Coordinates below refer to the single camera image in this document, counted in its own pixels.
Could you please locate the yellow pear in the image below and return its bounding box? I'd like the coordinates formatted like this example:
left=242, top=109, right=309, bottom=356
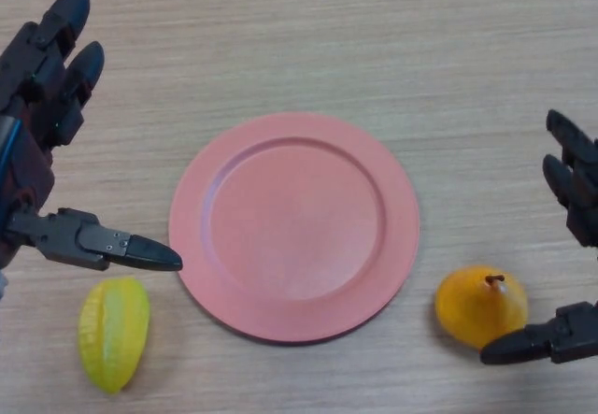
left=434, top=264, right=530, bottom=352

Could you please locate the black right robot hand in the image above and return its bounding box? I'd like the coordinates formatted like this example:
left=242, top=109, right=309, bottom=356
left=479, top=108, right=598, bottom=365

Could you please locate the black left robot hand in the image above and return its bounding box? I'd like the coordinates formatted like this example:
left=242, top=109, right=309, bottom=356
left=0, top=0, right=183, bottom=274

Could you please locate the pink round plate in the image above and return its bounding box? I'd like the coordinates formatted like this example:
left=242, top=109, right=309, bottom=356
left=168, top=112, right=420, bottom=345

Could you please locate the yellow green starfruit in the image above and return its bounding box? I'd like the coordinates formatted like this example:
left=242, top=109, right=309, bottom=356
left=77, top=277, right=151, bottom=395

